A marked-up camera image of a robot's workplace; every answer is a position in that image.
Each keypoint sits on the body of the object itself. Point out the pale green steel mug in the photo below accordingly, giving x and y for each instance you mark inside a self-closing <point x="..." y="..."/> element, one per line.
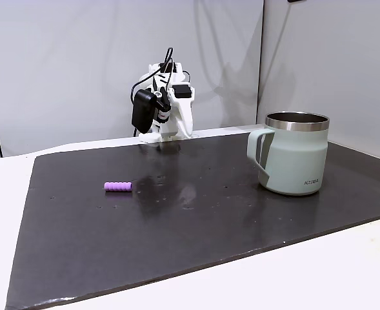
<point x="293" y="161"/>

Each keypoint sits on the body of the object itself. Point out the purple ribbed pen grip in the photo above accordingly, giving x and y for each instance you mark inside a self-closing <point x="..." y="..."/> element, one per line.
<point x="118" y="187"/>

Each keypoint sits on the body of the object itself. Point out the black wall fixture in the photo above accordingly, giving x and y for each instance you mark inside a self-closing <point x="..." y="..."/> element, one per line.
<point x="296" y="1"/>

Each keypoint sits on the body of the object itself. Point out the black camera box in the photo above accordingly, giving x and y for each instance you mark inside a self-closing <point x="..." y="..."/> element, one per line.
<point x="143" y="109"/>

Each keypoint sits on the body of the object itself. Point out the black table mat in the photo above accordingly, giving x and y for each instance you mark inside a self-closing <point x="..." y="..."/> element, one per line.
<point x="176" y="242"/>

